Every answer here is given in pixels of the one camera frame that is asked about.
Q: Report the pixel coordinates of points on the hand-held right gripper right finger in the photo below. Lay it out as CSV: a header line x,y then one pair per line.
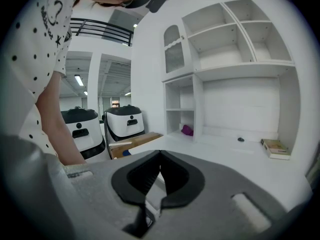
x,y
212,209

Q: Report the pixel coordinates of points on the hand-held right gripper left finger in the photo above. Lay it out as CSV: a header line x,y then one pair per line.
x,y
95,196

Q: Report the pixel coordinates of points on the small white drawer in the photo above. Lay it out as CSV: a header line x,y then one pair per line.
x,y
153,196

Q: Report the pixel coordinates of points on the white desk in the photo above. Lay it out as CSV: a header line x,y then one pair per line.
x,y
237,104

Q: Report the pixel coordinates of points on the person's left forearm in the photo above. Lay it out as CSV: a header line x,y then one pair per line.
x,y
60,124

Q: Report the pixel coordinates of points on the white flat strip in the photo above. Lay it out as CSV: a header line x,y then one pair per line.
x,y
121,143

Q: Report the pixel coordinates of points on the white and black mobile robot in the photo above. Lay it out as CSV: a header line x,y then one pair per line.
x,y
82,134
125,126

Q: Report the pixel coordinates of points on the brown cardboard box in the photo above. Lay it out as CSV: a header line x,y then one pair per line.
x,y
140,140

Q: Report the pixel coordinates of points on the small black object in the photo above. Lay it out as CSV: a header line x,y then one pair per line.
x,y
240,139

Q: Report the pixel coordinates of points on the purple cloth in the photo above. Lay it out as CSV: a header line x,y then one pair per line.
x,y
187,130

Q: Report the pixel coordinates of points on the green book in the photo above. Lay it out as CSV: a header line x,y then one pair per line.
x,y
275,147

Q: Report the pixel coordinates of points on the person's white dotted shirt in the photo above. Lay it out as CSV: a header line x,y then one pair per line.
x,y
30,46

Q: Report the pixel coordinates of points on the black railing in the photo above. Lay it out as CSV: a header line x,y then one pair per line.
x,y
105,30

